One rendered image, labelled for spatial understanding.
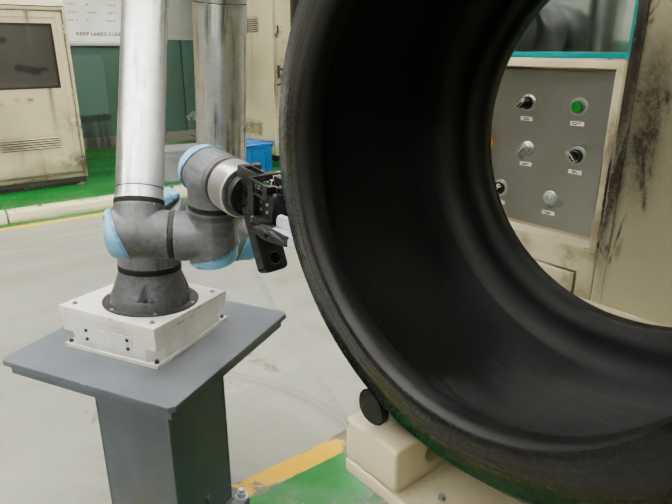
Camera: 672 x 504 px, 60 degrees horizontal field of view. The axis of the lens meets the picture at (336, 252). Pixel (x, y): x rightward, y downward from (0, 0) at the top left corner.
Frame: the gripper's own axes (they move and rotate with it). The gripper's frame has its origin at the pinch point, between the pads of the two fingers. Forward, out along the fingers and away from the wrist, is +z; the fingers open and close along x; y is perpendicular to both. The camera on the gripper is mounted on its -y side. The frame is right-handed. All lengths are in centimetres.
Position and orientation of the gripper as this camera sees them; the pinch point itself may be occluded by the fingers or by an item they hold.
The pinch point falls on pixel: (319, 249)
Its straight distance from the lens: 82.1
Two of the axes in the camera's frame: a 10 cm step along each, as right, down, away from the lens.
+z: 6.3, 3.7, -6.8
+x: 7.7, -2.1, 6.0
